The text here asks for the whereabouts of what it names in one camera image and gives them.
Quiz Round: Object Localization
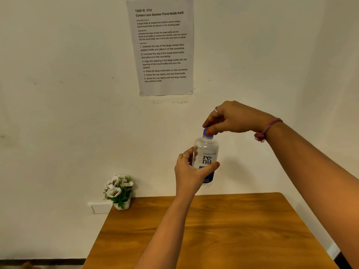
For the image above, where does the white wall socket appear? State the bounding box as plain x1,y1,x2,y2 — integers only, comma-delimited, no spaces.
87,202,113,214

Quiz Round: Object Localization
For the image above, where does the person's left forearm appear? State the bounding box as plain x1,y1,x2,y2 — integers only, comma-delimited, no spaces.
134,193,197,269

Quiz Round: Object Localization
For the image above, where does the person's right forearm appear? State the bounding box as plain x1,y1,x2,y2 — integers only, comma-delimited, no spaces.
265,121,359,269

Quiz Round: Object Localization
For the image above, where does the white printed paper sheet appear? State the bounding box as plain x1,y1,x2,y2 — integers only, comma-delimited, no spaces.
126,0,194,97

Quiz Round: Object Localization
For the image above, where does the person's left hand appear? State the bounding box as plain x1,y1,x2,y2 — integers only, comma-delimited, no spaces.
174,147,220,198

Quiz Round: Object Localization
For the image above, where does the person's right hand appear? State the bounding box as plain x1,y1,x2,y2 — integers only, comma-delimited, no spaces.
202,100,277,136

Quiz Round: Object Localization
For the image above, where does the large clear solution bottle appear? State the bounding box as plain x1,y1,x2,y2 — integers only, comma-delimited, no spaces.
192,126,220,189

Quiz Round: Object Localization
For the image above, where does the white flower potted plant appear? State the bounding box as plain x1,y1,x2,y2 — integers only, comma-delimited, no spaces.
103,174,135,211

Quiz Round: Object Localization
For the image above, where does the pink wrist bracelet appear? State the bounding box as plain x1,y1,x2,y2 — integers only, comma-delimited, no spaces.
254,118,283,143

